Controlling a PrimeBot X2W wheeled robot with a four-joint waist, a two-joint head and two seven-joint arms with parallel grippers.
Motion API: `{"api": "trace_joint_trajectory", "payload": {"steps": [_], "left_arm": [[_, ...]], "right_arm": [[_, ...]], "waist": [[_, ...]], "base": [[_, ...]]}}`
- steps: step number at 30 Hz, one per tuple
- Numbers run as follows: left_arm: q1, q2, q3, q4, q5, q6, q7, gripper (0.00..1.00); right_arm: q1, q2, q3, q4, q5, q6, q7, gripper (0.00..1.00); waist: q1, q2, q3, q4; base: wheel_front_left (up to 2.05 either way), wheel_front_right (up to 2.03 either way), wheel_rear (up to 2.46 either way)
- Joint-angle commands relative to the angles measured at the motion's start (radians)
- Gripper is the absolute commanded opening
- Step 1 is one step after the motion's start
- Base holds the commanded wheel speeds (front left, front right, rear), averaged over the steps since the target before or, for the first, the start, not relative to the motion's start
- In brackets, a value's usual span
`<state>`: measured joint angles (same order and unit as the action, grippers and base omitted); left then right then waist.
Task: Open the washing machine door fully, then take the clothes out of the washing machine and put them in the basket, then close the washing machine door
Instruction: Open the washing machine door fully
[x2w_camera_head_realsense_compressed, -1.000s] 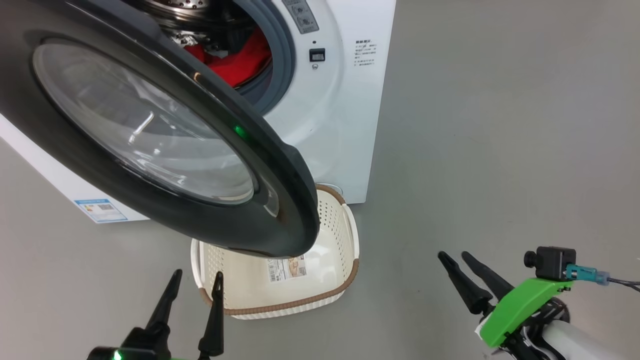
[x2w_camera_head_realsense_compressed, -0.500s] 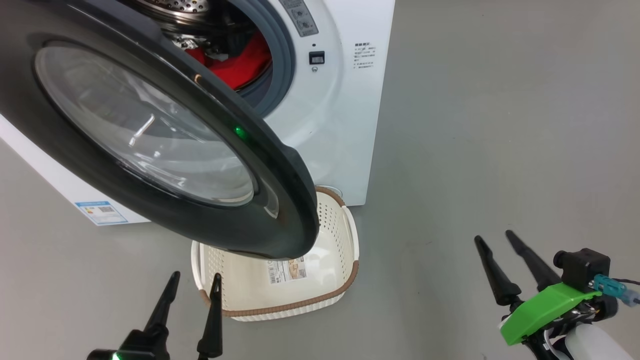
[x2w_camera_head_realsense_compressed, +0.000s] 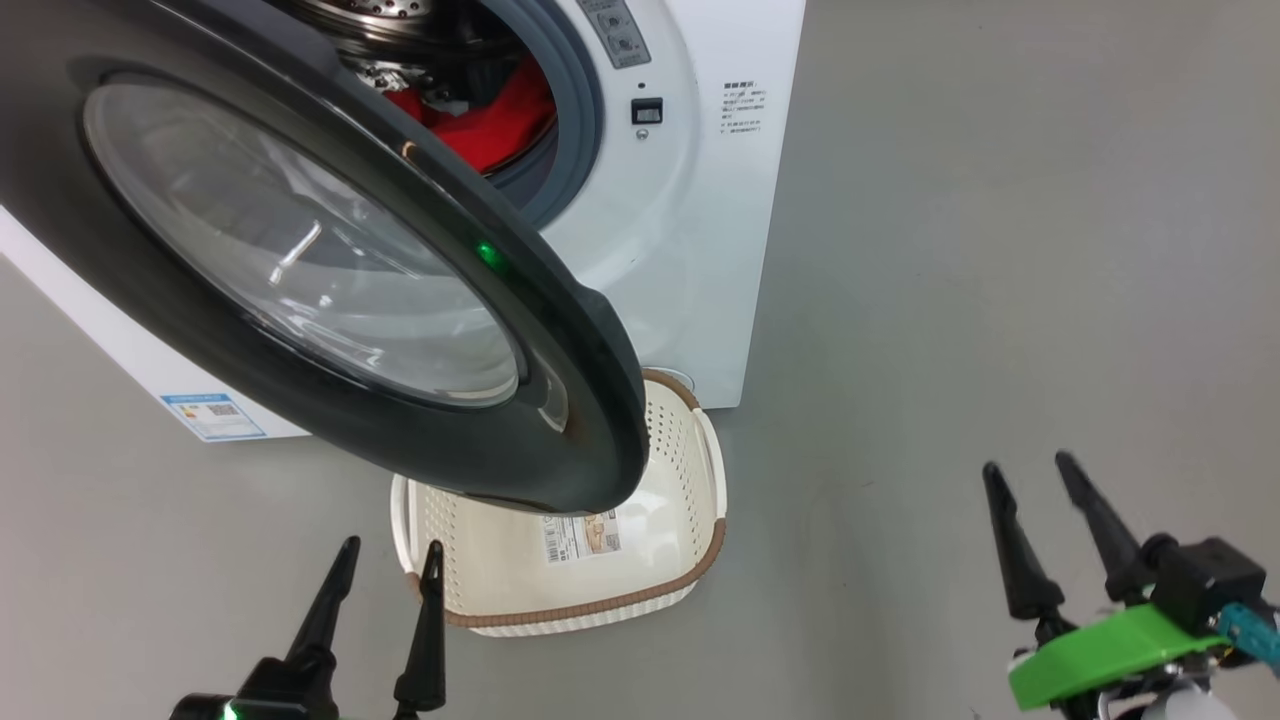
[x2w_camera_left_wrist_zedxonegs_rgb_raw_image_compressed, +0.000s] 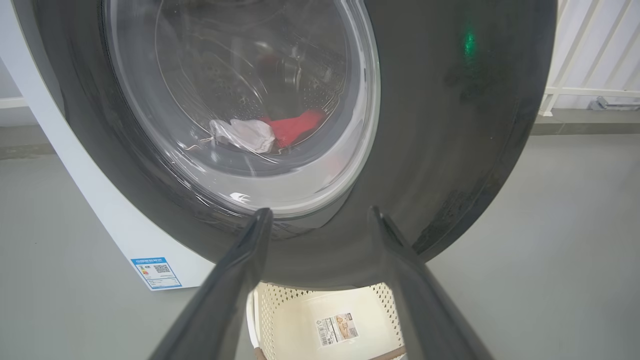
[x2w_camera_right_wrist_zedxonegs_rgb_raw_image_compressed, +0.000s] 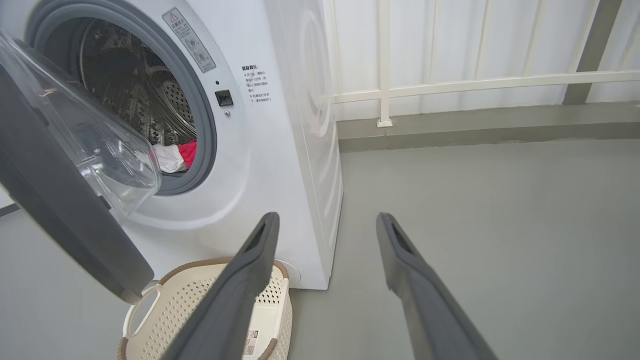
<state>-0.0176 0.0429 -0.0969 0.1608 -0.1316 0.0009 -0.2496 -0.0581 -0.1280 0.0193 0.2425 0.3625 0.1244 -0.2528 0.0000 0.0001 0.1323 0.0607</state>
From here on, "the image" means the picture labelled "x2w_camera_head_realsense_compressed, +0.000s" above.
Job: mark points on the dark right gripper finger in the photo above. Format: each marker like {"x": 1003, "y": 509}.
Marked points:
{"x": 1020, "y": 560}
{"x": 1110, "y": 540}

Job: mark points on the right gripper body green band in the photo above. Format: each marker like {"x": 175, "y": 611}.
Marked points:
{"x": 1110, "y": 650}

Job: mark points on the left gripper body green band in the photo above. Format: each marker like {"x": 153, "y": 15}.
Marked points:
{"x": 275, "y": 703}

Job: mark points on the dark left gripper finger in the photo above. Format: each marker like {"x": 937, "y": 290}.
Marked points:
{"x": 325, "y": 620}
{"x": 428, "y": 650}

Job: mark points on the dark grey round glass door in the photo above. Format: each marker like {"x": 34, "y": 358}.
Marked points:
{"x": 585, "y": 400}

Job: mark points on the red jersey with number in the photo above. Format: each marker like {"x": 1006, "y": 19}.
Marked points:
{"x": 500, "y": 130}

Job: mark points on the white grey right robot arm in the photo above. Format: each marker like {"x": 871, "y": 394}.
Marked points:
{"x": 1180, "y": 705}

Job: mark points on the cream perforated basket brown rim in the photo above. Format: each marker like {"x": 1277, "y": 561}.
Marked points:
{"x": 500, "y": 575}

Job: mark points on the paper barcode label in basket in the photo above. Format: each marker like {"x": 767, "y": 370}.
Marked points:
{"x": 580, "y": 537}

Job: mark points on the white front-load washing machine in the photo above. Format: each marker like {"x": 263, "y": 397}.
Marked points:
{"x": 700, "y": 250}

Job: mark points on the grey rubber door seal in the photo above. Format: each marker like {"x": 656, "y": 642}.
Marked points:
{"x": 585, "y": 100}

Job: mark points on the steel washing drum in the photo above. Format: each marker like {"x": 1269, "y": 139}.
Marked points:
{"x": 380, "y": 20}

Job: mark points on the blue energy label sticker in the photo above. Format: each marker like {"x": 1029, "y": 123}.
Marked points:
{"x": 213, "y": 417}

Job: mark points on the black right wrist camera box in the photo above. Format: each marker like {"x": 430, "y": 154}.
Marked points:
{"x": 1210, "y": 585}

